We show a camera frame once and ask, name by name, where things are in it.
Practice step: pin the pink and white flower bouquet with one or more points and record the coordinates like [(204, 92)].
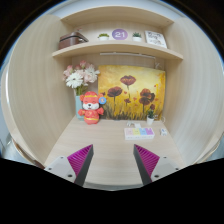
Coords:
[(80, 76)]

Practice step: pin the white plug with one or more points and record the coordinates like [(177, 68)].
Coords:
[(129, 124)]

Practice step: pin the pastel multicolour power strip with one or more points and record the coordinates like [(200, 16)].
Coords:
[(139, 133)]

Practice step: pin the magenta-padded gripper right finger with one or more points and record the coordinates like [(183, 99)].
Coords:
[(148, 161)]

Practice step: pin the white power adapter block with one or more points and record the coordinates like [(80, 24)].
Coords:
[(137, 125)]

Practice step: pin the white light bar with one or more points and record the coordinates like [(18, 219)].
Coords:
[(126, 55)]

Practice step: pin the red plush toy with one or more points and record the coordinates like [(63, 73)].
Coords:
[(90, 111)]

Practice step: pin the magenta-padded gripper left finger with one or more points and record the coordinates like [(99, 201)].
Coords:
[(78, 163)]

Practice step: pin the yellow poppy flower painting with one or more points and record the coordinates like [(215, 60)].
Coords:
[(133, 76)]

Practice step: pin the small plant in white pot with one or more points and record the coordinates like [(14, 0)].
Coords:
[(150, 120)]

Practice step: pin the wooden shelf with items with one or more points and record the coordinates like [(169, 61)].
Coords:
[(116, 48)]

